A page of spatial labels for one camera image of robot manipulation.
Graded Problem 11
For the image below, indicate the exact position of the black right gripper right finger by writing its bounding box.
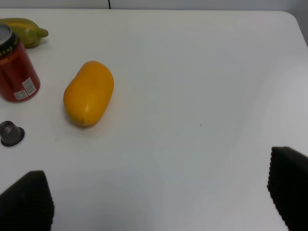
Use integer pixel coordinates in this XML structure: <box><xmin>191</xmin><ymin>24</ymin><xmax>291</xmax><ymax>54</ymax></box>
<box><xmin>267</xmin><ymin>147</ymin><xmax>308</xmax><ymax>231</ymax></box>

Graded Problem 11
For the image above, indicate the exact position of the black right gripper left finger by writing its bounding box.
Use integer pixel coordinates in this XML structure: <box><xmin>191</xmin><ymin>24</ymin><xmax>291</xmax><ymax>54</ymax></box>
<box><xmin>0</xmin><ymin>170</ymin><xmax>54</xmax><ymax>231</ymax></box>

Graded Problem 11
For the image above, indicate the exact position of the grey coffee capsule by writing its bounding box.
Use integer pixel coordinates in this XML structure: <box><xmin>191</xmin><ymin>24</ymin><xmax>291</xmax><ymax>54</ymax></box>
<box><xmin>0</xmin><ymin>121</ymin><xmax>25</xmax><ymax>147</ymax></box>

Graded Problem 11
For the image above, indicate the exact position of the red drink can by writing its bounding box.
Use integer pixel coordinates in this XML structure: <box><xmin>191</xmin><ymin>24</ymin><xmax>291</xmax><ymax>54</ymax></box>
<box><xmin>0</xmin><ymin>23</ymin><xmax>40</xmax><ymax>103</ymax></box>

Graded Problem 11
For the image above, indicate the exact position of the orange yellow mango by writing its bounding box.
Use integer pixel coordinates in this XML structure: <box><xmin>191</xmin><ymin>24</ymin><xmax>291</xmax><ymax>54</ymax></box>
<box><xmin>63</xmin><ymin>61</ymin><xmax>114</xmax><ymax>127</ymax></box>

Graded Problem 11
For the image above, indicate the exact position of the yellow green corn cob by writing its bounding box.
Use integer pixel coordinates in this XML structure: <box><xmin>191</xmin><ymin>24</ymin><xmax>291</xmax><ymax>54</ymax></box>
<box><xmin>0</xmin><ymin>18</ymin><xmax>49</xmax><ymax>49</ymax></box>

